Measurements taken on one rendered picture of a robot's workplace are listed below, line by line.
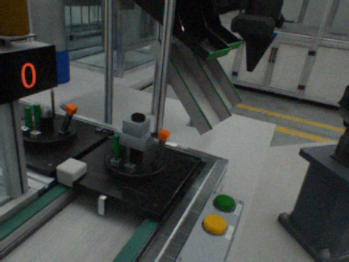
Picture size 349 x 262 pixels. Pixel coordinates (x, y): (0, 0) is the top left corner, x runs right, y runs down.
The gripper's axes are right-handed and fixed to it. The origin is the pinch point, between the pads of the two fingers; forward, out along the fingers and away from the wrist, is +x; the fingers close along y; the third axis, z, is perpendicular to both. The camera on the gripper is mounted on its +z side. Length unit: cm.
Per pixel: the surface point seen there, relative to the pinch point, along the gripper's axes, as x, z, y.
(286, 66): 79, 7, -397
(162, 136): 18.5, 13.6, 6.0
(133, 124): 17.1, 19.8, 7.2
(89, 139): 28.4, 35.8, 0.7
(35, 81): 6.4, 29.0, 22.8
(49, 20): 11, 95, -50
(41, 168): 28.4, 36.0, 16.7
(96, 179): 28.4, 23.9, 14.1
